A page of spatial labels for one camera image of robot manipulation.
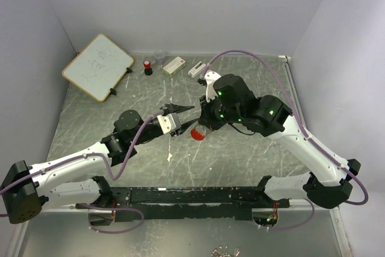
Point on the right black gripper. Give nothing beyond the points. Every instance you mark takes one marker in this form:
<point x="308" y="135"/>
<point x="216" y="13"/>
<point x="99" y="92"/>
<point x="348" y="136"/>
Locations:
<point x="206" y="118"/>

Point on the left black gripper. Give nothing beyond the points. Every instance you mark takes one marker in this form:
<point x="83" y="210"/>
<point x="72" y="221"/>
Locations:
<point x="177" y="108"/>

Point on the red carabiner keyring with keys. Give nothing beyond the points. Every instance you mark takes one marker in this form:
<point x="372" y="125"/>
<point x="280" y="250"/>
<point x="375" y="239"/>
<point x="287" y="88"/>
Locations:
<point x="198" y="132"/>

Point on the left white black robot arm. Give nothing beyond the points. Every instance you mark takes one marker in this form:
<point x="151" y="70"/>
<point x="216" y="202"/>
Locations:
<point x="28" y="190"/>

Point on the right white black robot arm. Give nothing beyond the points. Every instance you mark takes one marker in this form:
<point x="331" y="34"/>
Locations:
<point x="229" y="101"/>

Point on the white rectangular device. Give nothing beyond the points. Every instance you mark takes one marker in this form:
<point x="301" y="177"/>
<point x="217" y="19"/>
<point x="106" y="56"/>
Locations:
<point x="197" y="69"/>

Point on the white cardboard box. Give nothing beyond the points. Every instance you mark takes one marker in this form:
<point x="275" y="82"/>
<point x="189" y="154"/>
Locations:
<point x="174" y="66"/>

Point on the red black stamp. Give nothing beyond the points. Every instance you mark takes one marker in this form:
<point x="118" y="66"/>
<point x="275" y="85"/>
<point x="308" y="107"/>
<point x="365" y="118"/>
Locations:
<point x="147" y="67"/>

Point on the clear plastic cup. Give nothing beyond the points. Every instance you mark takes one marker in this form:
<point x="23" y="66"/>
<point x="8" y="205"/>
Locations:
<point x="159" y="56"/>

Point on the small metal parts pile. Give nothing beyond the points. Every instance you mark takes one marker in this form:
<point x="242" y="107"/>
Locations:
<point x="225" y="252"/>

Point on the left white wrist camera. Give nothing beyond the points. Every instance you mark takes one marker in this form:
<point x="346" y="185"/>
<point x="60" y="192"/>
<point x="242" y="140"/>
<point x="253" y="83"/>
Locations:
<point x="169" y="123"/>

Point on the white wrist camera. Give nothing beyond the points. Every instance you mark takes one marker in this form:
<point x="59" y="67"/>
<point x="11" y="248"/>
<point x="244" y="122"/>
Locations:
<point x="169" y="123"/>
<point x="208" y="81"/>

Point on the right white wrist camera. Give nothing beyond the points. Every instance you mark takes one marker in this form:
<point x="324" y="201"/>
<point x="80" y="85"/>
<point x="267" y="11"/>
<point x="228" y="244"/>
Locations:
<point x="208" y="81"/>

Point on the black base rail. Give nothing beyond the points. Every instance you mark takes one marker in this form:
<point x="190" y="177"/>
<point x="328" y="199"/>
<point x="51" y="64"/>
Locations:
<point x="190" y="202"/>

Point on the small whiteboard wooden frame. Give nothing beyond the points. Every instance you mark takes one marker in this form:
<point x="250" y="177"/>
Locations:
<point x="99" y="67"/>

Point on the aluminium frame rail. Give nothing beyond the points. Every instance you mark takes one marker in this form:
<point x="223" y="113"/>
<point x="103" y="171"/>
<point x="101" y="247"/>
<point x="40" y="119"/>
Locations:
<point x="336" y="216"/>

